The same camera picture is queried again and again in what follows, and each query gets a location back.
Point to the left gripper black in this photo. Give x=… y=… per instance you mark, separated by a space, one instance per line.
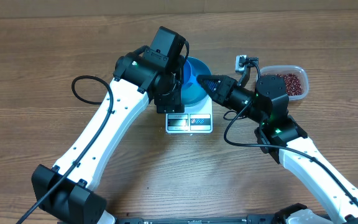
x=173 y=104

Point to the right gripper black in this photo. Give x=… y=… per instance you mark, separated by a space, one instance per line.
x=224 y=95

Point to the blue plastic measuring scoop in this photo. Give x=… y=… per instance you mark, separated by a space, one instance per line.
x=189 y=73

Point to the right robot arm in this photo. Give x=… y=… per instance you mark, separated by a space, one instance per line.
x=279 y=135

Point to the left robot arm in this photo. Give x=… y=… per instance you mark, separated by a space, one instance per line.
x=151 y=73

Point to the teal round bowl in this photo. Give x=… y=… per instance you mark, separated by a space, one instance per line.
x=195 y=93

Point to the white digital kitchen scale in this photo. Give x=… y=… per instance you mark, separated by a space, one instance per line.
x=197 y=119

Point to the red beans in container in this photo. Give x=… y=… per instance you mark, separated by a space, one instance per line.
x=271 y=84

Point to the clear plastic food container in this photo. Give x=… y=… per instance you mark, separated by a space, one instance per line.
x=281 y=69

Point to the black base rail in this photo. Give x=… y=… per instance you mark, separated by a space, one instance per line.
x=248 y=219

